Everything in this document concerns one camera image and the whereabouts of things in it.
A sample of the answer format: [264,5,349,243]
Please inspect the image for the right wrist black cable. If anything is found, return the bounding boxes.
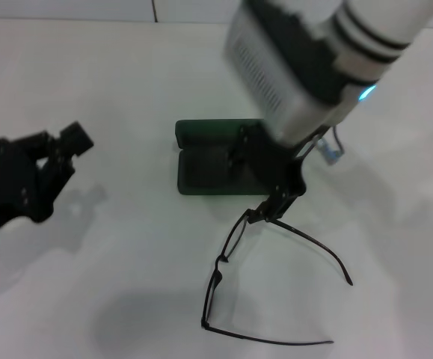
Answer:
[331,126,346,156]

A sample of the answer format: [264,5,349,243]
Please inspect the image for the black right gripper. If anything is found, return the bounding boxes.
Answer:
[230,122,307,226]

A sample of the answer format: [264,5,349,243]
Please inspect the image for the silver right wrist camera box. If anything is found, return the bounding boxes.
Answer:
[222,0,354,144]

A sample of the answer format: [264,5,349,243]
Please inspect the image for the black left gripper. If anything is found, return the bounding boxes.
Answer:
[0,121,95,245]

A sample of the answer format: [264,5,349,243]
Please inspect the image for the green glasses case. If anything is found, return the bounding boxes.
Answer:
[173,118,274,197]

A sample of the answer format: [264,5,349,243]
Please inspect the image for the black thin-frame glasses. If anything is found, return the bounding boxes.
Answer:
[200,209,354,346]

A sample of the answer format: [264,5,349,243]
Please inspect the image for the silver right wrist plug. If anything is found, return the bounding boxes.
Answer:
[315,136,343,166]

